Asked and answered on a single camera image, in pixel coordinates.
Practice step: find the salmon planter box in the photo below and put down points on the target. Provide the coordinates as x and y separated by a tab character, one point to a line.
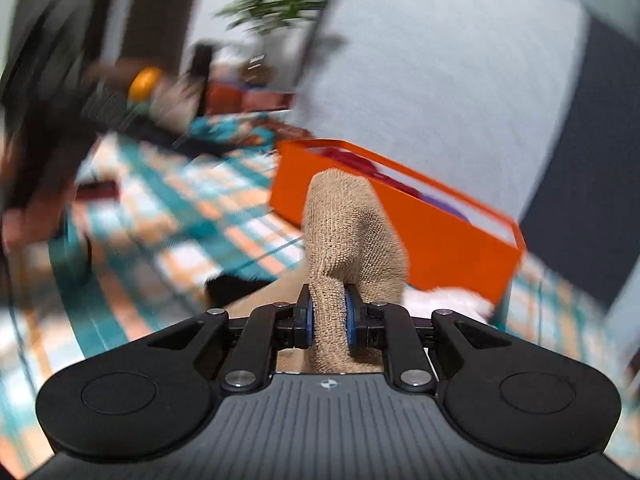
245	100

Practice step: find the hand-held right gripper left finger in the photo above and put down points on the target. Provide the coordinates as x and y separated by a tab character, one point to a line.
308	320

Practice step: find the white plush rabbit purple ears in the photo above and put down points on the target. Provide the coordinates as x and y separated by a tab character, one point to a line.
445	205

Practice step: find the grey felt panel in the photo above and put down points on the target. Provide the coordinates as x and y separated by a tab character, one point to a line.
440	60

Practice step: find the brown curtain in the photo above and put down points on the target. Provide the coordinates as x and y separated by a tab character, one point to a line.
165	0

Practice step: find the plaid tablecloth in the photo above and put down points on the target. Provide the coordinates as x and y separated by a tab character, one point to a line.
175	200

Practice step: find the orange storage box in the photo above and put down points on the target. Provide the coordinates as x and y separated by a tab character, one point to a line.
450	245

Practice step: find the white fluffy cloth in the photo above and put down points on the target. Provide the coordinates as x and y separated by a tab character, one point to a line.
450	302

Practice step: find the small dark red box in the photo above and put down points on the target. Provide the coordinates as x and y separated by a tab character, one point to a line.
97	190

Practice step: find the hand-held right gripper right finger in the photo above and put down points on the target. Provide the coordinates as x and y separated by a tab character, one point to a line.
348	320

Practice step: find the orange fruit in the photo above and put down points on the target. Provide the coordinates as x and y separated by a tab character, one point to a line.
145	82

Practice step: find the dark blue felt panel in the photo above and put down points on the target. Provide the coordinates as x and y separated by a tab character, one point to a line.
590	160

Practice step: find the tan knit cloth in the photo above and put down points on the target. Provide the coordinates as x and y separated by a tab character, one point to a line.
345	230

